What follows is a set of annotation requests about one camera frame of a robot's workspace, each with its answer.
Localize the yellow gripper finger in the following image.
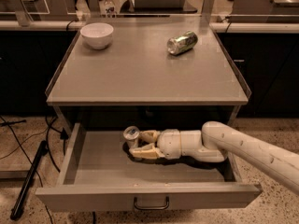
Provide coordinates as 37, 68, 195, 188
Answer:
140, 130, 161, 143
129, 143, 164, 160

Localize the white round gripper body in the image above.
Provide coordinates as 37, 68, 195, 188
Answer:
157, 130, 181, 160

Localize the blue silver redbull can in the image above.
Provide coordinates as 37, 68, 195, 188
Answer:
123, 126, 140, 148

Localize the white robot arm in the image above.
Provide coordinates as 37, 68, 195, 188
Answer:
123, 121, 299, 194

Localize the grey cabinet with glass top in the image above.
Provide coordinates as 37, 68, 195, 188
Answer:
47, 16, 251, 119

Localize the open grey top drawer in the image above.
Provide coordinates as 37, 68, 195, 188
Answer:
36, 123, 263, 212

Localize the green soda can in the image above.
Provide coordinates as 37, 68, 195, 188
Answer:
167, 31, 198, 56

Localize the white ceramic bowl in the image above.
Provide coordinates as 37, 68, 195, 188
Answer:
80, 22, 114, 49

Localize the clear plastic water bottle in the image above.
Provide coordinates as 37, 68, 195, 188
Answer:
104, 0, 116, 18

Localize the silver hp laptop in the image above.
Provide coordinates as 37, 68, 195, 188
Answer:
121, 0, 197, 13

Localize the black bar on floor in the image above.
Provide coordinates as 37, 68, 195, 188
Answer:
10, 140, 47, 220

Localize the black metal drawer handle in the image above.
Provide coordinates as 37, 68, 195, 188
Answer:
134, 196, 170, 211

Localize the black floor cable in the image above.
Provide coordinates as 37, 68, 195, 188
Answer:
0, 115, 70, 224

